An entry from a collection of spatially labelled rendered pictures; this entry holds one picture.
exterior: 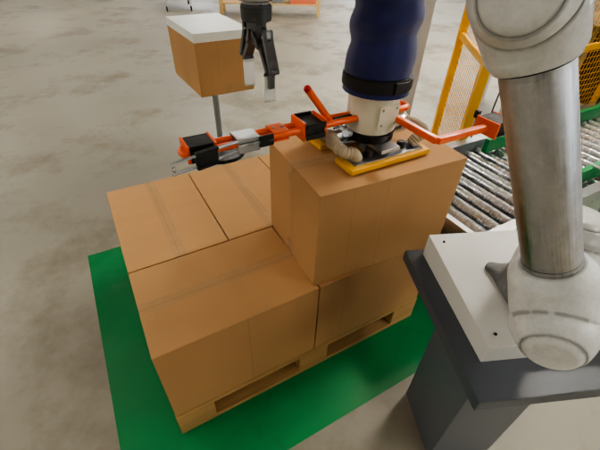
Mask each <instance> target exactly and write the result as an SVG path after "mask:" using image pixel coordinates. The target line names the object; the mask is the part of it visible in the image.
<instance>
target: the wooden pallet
mask: <svg viewBox="0 0 600 450"><path fill-rule="evenodd" d="M416 299H417V297H416V298H414V299H413V300H411V301H409V302H407V303H405V304H402V305H400V306H398V307H397V308H395V309H393V310H391V311H389V312H386V313H384V314H382V315H380V316H379V317H377V318H375V319H373V320H370V321H367V322H365V323H364V324H362V325H360V326H358V327H356V328H354V329H351V330H349V331H347V332H346V333H344V334H342V335H340V336H338V337H335V338H333V339H331V340H330V341H328V342H326V343H324V344H322V345H320V346H317V347H313V349H312V350H310V351H308V352H306V353H304V354H301V355H299V356H297V357H296V358H294V359H292V360H290V361H288V362H285V363H283V364H281V365H280V366H278V367H276V368H274V369H272V370H270V371H267V372H265V373H264V374H262V375H260V376H258V377H256V378H254V379H251V380H249V381H247V382H246V383H244V384H242V385H240V386H238V387H235V388H233V389H231V390H230V391H228V392H226V393H224V394H222V395H220V396H217V397H215V398H214V399H212V400H210V401H208V402H206V403H204V404H201V405H199V406H197V407H196V408H194V409H192V410H190V411H188V412H185V413H183V414H181V415H180V416H178V417H176V415H175V417H176V420H177V422H178V424H179V427H180V429H181V431H182V434H184V433H186V432H187V431H189V430H191V429H193V428H195V427H197V426H199V425H201V424H203V423H205V422H207V421H209V420H210V419H212V418H214V417H216V416H218V415H220V414H222V413H225V412H226V411H228V410H230V409H231V408H233V407H235V406H237V405H239V404H242V403H244V402H245V401H247V400H249V399H251V398H253V397H254V396H257V395H259V394H261V393H262V392H264V391H266V390H268V389H270V388H273V387H275V386H276V385H278V384H279V383H281V382H283V381H285V380H287V379H290V378H292V377H294V376H295V375H297V374H299V373H300V372H302V371H305V370H307V369H309V368H311V367H313V366H314V365H316V364H318V363H321V362H322V361H324V360H326V359H328V358H330V357H331V356H333V355H335V354H338V353H340V352H342V351H344V350H345V349H347V348H348V347H350V346H353V345H355V344H357V343H359V342H361V341H363V340H364V339H366V338H368V337H370V336H372V335H374V334H376V333H378V332H380V331H382V330H383V329H386V328H388V327H389V326H391V325H393V324H395V323H397V322H399V321H401V320H403V319H405V318H407V317H409V316H411V314H412V311H413V307H414V305H415V302H416Z"/></svg>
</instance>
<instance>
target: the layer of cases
mask: <svg viewBox="0 0 600 450"><path fill-rule="evenodd" d="M188 175H189V176H188ZM106 194H107V198H108V202H109V205H110V208H111V212H112V217H113V221H114V225H115V228H116V231H117V235H118V238H119V241H120V245H121V251H122V254H123V257H124V261H125V264H126V267H127V271H128V274H129V280H130V284H131V286H132V290H133V294H134V297H135V300H136V304H137V309H138V313H139V316H140V320H141V323H142V326H143V330H144V333H145V336H146V342H147V345H148V349H149V353H150V355H151V359H152V362H153V364H154V367H155V369H156V371H157V374H158V376H159V378H160V380H161V382H162V385H163V388H164V390H165V392H166V395H167V397H168V398H169V401H170V403H171V407H172V409H173V411H174V413H175V415H176V417H178V416H180V415H181V414H183V413H186V412H188V411H190V410H192V409H194V408H196V407H197V406H199V405H201V404H204V403H206V402H208V401H210V400H212V399H214V398H215V397H217V396H220V395H222V394H224V393H226V392H228V391H230V390H231V389H233V388H236V387H238V386H240V385H242V384H244V383H246V382H247V381H249V380H251V379H254V378H256V377H258V376H260V375H262V374H264V373H265V372H267V371H270V370H272V369H274V368H276V367H278V366H280V365H281V364H283V363H286V362H288V361H290V360H292V359H294V358H296V357H297V356H299V355H301V354H304V353H306V352H308V351H310V350H312V349H313V347H317V346H320V345H322V344H324V343H326V342H328V341H330V340H331V339H333V338H336V337H338V336H340V335H342V334H344V333H346V332H347V331H349V330H351V329H354V328H356V327H358V326H360V325H362V324H364V323H365V322H367V321H370V320H373V319H375V318H377V317H379V316H380V315H382V314H384V313H387V312H389V311H391V310H393V309H395V308H397V307H398V306H400V305H402V304H405V303H407V302H409V301H411V300H413V299H414V298H416V297H417V295H418V290H417V288H416V286H415V284H414V282H413V279H412V277H411V275H410V273H409V271H408V269H407V267H406V265H405V263H404V260H403V258H404V253H403V254H400V255H397V256H394V257H391V258H389V259H386V260H384V261H381V262H377V263H374V264H372V265H370V266H367V267H364V268H361V269H359V270H357V271H352V272H349V273H347V274H345V275H342V276H339V277H337V278H334V279H330V280H328V281H325V282H322V283H320V284H318V285H315V286H314V285H313V284H312V282H311V281H310V280H309V279H308V277H307V276H306V274H305V273H304V271H303V269H302V268H301V266H300V265H299V263H298V262H297V260H296V258H295V257H294V256H293V255H292V253H291V252H290V250H289V249H288V247H287V245H286V244H285V242H284V241H283V239H282V238H281V236H280V235H279V233H278V231H277V230H275V228H274V227H273V225H272V224H271V170H270V154H265V155H260V156H258V157H257V156H256V157H253V158H249V159H245V160H241V161H237V162H231V163H227V164H223V165H219V166H215V167H212V168H208V169H204V170H201V171H193V172H190V173H189V174H187V173H186V174H181V175H178V176H176V177H170V178H167V179H159V180H156V181H152V182H148V183H145V184H140V185H136V186H133V187H126V188H122V189H118V190H114V191H111V192H107V193H106Z"/></svg>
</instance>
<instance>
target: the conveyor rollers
mask: <svg viewBox="0 0 600 450"><path fill-rule="evenodd" d="M580 140H581V168H584V167H586V166H589V165H590V164H593V163H596V162H599V161H600V116H599V117H596V118H594V119H591V120H588V121H583V122H581V123H580ZM481 149H482V148H480V147H477V148H476V149H475V151H474V153H473V152H471V151H470V150H468V151H466V152H465V153H464V156H466V157H467V161H466V164H465V166H464V169H463V171H462V176H461V178H460V180H459V183H458V186H457V189H456V191H455V193H454V194H455V196H454V198H453V201H452V203H451V205H452V206H453V207H454V208H453V207H452V206H450V208H449V211H448V213H449V214H450V215H452V216H453V217H454V218H456V219H457V220H458V221H459V222H461V223H462V224H463V225H465V226H466V227H468V228H469V229H471V230H472V231H474V232H486V231H487V230H491V229H493V228H495V227H498V226H500V225H502V224H504V223H506V222H508V221H511V220H514V219H515V214H514V207H513V193H512V187H511V180H510V172H509V165H508V158H507V151H506V146H505V147H502V148H499V149H496V150H494V151H490V152H487V153H483V152H481ZM597 181H600V175H599V176H597V177H595V178H592V179H590V180H587V181H585V182H583V183H582V188H585V187H587V186H589V185H592V184H594V183H596V182H597ZM457 196H458V197H457ZM459 197H460V198H461V199H460V198H459ZM464 201H465V202H466V203H465V202H464ZM467 203H468V204H467ZM472 206H473V207H474V208H473V207H472ZM475 208H476V209H477V210H476V209H475ZM455 209H457V210H458V211H460V212H458V211H456V210H455ZM478 210H479V211H478ZM461 213H463V214H464V215H466V216H467V217H469V218H470V219H472V221H471V220H470V219H468V218H467V217H465V216H464V215H463V214H461ZM483 213H484V214H485V215H484V214H483ZM488 217H489V218H490V219H489V218H488ZM491 219H492V220H491ZM473 221H475V222H477V223H478V224H479V225H480V226H481V227H483V228H484V229H486V230H484V229H483V228H481V227H480V226H479V225H477V224H476V223H475V222H473ZM497 223H498V224H497ZM499 224H500V225H499Z"/></svg>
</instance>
